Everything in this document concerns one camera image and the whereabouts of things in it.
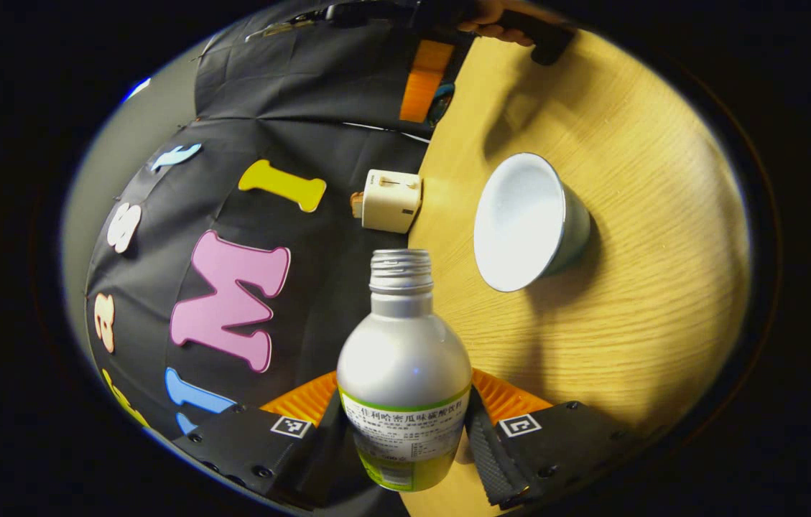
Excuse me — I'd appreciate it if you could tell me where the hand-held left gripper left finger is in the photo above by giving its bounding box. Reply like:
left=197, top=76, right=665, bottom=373
left=174, top=371, right=364, bottom=512

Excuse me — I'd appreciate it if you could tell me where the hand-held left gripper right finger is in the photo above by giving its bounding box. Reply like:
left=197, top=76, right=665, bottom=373
left=464, top=368, right=630, bottom=508

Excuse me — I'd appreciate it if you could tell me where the teal teacup lid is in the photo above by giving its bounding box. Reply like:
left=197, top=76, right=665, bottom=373
left=428, top=81, right=457, bottom=129

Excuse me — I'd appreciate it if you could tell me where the silver green water bottle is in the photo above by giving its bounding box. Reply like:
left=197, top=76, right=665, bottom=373
left=337, top=248, right=473, bottom=493

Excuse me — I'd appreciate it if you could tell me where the teal teacup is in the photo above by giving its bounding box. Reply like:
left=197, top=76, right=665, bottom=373
left=473, top=152, right=593, bottom=294

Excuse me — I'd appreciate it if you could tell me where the cream white toaster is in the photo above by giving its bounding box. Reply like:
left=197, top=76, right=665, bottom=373
left=362, top=169, right=423, bottom=235

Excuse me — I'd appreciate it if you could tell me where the black backdrop cloth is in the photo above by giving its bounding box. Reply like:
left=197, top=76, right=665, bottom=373
left=84, top=0, right=476, bottom=440

